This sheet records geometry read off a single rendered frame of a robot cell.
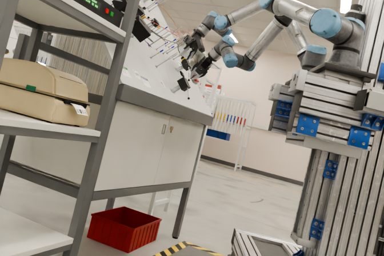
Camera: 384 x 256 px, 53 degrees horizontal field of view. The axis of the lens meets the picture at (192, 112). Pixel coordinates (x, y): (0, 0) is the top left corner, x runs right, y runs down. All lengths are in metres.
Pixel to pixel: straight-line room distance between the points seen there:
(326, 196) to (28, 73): 1.45
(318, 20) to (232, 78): 9.14
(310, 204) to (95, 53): 2.28
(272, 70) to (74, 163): 9.24
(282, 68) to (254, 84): 0.85
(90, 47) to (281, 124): 1.96
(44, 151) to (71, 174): 0.17
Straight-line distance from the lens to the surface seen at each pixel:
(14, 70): 1.51
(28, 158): 1.88
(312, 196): 2.02
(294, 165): 10.33
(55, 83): 1.39
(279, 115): 2.17
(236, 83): 10.78
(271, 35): 2.19
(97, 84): 3.44
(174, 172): 2.38
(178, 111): 2.13
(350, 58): 1.82
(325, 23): 1.74
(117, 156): 1.77
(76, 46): 3.64
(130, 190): 1.96
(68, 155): 1.74
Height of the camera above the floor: 0.76
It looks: 2 degrees up
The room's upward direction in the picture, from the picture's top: 14 degrees clockwise
